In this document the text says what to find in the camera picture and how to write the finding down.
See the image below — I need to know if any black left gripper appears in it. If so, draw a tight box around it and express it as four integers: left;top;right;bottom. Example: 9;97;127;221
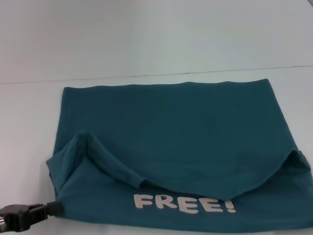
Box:
0;200;62;233

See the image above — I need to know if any teal blue shirt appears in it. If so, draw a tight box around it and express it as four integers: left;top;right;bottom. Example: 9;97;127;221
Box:
45;78;313;235

